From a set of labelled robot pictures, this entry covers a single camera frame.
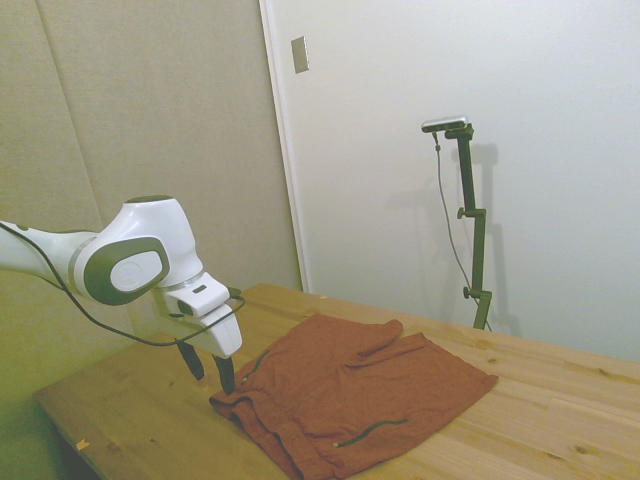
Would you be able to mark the rust orange shorts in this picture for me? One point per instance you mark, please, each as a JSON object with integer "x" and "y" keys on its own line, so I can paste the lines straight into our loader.
{"x": 350, "y": 400}

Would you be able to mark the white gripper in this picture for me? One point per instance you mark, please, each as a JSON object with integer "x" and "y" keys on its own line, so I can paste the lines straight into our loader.
{"x": 222, "y": 335}

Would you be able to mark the silver exterior camera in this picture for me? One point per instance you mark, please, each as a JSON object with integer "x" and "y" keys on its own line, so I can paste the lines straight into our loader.
{"x": 445, "y": 123}

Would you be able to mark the dark jointed camera stand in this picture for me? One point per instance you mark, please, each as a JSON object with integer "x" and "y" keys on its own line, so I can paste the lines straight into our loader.
{"x": 468, "y": 170}

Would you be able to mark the silver wall plate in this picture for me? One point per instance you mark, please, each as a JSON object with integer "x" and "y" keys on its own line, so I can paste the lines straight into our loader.
{"x": 300, "y": 55}

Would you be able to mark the white door frame trim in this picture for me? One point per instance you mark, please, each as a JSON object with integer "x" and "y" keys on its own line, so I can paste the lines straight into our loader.
{"x": 287, "y": 150}

